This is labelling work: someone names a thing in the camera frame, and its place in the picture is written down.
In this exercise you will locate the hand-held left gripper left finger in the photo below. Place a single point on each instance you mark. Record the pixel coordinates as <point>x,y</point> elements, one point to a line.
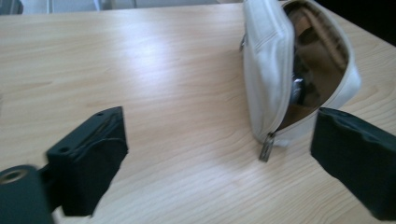
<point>90,165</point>

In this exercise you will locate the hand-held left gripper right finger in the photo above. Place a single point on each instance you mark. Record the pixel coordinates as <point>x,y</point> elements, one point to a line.
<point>358,161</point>

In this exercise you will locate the round silver metal object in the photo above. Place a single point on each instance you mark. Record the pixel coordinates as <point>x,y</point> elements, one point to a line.
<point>299,90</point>

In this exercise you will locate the white pencil case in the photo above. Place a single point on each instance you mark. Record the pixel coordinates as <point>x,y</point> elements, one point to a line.
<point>267,62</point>

